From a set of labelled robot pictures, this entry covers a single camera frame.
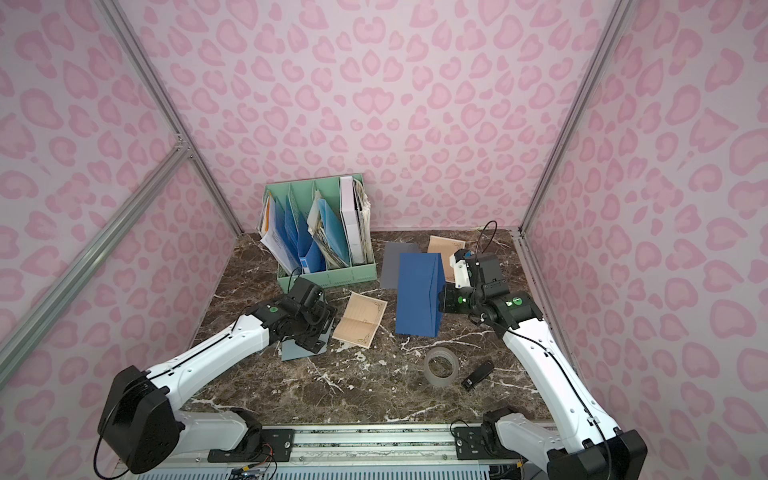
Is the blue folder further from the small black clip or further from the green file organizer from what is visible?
the small black clip

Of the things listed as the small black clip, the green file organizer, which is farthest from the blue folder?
the small black clip

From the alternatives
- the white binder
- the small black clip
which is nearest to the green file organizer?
the white binder

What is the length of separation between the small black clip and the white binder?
1.67 feet

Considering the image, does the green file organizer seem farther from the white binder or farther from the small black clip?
the small black clip

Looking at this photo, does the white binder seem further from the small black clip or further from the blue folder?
the small black clip

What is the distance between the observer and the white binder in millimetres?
941

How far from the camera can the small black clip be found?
0.82 m
